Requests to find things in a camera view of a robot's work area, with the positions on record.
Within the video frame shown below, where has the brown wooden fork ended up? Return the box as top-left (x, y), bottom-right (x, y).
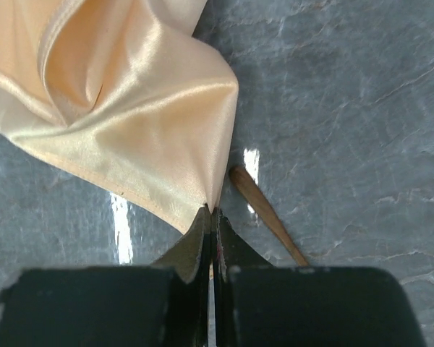
top-left (229, 166), bottom-right (310, 267)

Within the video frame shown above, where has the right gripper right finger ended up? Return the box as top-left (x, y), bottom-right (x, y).
top-left (211, 210), bottom-right (425, 346)

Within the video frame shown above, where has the peach satin napkin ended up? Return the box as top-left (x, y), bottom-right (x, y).
top-left (0, 1), bottom-right (239, 232)

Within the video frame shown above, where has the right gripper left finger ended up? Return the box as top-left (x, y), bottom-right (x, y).
top-left (0, 207), bottom-right (211, 346)

